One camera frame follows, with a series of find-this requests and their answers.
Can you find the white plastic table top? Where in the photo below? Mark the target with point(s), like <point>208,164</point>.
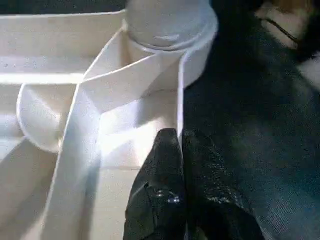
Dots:
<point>50,100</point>

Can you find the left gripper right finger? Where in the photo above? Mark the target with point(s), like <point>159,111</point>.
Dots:
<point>215,200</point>

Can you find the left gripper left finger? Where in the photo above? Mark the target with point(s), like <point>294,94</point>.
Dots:
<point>160,195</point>

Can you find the white plastic table leg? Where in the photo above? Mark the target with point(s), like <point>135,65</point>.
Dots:
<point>170,22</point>

